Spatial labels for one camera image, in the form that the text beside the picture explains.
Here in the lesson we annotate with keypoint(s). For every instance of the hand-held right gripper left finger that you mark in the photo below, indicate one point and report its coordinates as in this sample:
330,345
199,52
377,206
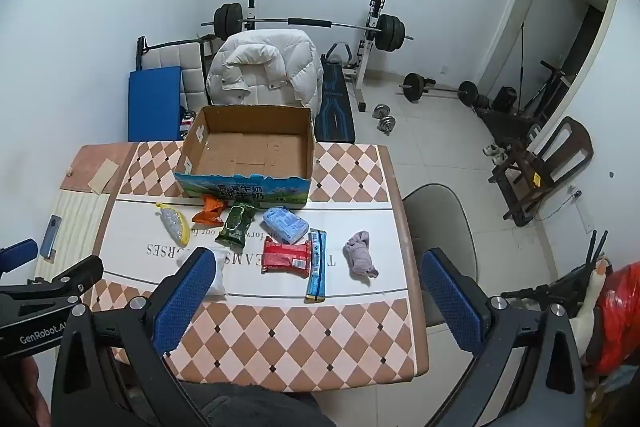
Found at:
184,302

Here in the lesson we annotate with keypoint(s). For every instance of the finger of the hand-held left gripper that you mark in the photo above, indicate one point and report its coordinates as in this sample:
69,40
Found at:
75,272
17,255

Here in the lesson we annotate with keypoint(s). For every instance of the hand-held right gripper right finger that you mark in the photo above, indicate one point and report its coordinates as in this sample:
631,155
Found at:
450,302

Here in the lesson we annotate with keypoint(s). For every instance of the white soft packet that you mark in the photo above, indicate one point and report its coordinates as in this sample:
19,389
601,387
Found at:
219,277

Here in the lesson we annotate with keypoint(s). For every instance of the yellow mesh pouch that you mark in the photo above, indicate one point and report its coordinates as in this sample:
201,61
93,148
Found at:
172,222

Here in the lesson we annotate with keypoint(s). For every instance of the orange snack packet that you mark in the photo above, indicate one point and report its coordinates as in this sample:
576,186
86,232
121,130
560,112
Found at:
210,209

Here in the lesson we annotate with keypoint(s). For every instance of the dark green packet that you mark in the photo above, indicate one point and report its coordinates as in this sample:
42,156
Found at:
237,222

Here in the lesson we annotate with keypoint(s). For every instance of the purple grey sock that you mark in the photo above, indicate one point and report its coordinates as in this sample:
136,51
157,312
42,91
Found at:
360,252

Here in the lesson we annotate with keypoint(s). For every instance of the red packet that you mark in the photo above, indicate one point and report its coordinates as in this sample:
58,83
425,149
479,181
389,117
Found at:
285,257

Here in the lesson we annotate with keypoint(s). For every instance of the light blue tissue pack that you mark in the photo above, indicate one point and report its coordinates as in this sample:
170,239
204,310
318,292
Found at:
285,224

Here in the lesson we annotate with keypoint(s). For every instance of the long blue strip packet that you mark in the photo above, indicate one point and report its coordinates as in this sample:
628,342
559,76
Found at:
316,267

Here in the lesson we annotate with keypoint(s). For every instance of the cardboard box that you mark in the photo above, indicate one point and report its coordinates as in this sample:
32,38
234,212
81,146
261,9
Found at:
240,154

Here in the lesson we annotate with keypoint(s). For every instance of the blue grey phone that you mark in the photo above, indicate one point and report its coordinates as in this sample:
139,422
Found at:
50,237

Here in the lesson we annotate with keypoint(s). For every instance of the cream striped mat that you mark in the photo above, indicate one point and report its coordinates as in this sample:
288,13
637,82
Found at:
75,217

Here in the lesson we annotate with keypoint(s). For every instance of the grey round chair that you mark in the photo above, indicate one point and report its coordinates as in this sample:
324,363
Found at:
440,217

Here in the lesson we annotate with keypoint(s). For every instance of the tan card piece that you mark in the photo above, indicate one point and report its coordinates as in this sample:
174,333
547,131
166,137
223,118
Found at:
103,176

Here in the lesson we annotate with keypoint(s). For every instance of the black antenna device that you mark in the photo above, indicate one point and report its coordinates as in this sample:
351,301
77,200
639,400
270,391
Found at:
565,287

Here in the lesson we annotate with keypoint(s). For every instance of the checkered tablecloth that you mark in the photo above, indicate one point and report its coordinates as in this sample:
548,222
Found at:
300,337

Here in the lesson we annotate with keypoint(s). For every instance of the person's dark clothing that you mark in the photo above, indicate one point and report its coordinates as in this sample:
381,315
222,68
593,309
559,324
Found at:
260,409

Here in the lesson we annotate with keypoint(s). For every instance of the white plush toy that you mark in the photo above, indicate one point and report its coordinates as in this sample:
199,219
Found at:
592,297

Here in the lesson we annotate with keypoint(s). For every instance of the dark wooden chair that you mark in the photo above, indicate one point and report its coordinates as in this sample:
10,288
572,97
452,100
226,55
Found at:
530,172

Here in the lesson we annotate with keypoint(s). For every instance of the white shoe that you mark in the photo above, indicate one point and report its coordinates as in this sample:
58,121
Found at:
489,150
500,156

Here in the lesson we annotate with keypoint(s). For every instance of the red plastic bag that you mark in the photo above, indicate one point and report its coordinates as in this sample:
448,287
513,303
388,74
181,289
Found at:
620,317

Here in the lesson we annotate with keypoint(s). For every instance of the red white small box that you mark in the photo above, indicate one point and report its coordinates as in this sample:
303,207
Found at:
188,119

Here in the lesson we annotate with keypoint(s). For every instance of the blue folded mat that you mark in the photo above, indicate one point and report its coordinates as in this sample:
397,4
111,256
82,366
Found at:
154,104

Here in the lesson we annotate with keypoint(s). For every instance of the chrome dumbbell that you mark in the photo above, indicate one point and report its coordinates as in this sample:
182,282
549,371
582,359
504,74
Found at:
386,125
382,110

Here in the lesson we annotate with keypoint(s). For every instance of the black floor bench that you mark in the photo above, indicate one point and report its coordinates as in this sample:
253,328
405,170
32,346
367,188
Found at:
505,119

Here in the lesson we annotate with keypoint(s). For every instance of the short floor barbell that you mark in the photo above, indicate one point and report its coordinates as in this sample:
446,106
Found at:
440,92

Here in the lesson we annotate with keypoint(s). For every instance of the black exercise bar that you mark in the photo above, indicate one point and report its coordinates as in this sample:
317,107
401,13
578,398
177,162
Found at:
170,44

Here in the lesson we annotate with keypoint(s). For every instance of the white puffer jacket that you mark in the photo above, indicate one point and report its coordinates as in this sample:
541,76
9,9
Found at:
280,57

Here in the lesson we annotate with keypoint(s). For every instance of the barbell with black plates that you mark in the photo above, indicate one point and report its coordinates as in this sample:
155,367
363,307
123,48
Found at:
310,23

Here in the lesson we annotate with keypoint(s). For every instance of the door frame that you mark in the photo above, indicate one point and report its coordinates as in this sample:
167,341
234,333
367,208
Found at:
505,17

